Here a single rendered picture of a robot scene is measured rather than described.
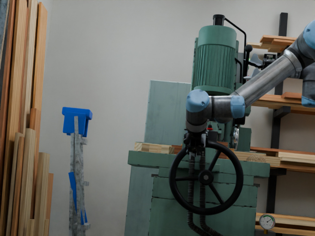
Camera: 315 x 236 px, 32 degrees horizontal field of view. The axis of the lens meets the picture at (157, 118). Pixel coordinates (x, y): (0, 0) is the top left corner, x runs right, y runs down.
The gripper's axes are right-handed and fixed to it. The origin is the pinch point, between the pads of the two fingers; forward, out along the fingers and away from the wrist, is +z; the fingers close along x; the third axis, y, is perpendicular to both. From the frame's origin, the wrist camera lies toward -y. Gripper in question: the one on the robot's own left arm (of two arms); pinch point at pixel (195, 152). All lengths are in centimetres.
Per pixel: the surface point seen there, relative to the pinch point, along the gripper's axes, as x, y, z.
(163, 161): -13.7, -9.6, 22.1
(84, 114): -66, -70, 69
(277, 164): 36, -20, 34
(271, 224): 31.8, 13.0, 28.3
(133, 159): -26.3, -9.7, 22.0
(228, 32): 11, -67, -1
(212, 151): 6.5, -8.9, 11.5
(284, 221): 68, -86, 209
